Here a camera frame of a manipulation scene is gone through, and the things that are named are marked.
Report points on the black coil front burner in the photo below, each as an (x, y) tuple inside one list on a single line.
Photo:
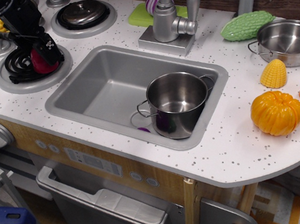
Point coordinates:
[(19, 66)]

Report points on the grey toy sink basin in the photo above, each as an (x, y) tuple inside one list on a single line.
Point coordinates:
[(105, 88)]

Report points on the grey back stove knob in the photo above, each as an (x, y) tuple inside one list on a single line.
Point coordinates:
[(56, 3)]

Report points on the green toy bitter gourd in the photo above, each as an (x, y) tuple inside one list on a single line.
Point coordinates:
[(246, 26)]

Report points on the red toy sweet potato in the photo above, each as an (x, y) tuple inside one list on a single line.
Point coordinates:
[(40, 65)]

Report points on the purple toy piece in sink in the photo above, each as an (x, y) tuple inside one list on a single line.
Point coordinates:
[(144, 129)]

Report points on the yellow toy corn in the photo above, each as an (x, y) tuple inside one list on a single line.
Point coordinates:
[(274, 75)]

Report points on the orange toy pumpkin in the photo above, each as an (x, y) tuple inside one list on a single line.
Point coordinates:
[(276, 113)]

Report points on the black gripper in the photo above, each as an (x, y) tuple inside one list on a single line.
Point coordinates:
[(21, 18)]

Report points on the grey dishwasher door handle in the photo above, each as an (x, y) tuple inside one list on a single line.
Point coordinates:
[(103, 207)]

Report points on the grey stove knob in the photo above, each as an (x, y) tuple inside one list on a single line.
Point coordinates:
[(56, 3), (6, 47)]

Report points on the purple toy onion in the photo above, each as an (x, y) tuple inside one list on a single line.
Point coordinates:
[(150, 6)]

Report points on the steel pot lid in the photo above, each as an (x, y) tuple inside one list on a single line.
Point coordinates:
[(83, 12)]

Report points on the steel pot in sink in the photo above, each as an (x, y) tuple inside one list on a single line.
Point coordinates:
[(174, 103)]

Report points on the yellow toy bell pepper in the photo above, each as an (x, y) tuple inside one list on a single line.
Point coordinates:
[(3, 29)]

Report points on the green cutting board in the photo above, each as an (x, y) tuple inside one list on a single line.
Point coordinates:
[(140, 17)]

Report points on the shallow steel pan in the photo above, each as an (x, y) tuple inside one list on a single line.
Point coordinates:
[(278, 40)]

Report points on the grey toy faucet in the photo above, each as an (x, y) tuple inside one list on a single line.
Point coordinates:
[(170, 33)]

